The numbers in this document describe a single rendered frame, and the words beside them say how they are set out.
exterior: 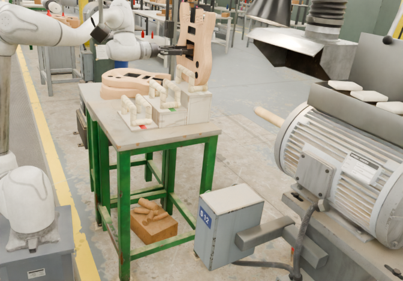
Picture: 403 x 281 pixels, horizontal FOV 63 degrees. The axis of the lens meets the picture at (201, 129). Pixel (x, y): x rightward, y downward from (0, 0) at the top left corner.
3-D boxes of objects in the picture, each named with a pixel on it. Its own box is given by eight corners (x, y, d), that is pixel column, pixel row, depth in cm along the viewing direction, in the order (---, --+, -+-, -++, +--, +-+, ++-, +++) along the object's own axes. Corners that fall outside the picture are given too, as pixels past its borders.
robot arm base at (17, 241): (4, 261, 115) (2, 248, 113) (11, 220, 133) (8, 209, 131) (60, 250, 122) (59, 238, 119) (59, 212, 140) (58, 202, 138)
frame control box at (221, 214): (296, 298, 93) (318, 226, 82) (235, 331, 82) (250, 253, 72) (244, 241, 112) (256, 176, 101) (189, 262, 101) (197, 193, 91)
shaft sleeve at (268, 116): (288, 132, 103) (293, 137, 105) (295, 124, 103) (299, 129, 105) (253, 111, 117) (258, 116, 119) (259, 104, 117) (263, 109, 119)
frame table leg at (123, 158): (130, 284, 193) (131, 149, 156) (121, 287, 190) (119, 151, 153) (127, 277, 197) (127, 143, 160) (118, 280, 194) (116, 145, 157)
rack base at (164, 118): (186, 125, 180) (188, 109, 176) (158, 128, 172) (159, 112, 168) (167, 107, 201) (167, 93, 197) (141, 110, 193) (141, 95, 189)
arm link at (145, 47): (140, 61, 163) (152, 61, 165) (141, 42, 159) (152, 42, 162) (135, 57, 170) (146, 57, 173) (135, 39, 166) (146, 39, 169)
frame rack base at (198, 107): (210, 122, 186) (213, 93, 179) (186, 125, 179) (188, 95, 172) (188, 105, 208) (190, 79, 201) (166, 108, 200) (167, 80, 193)
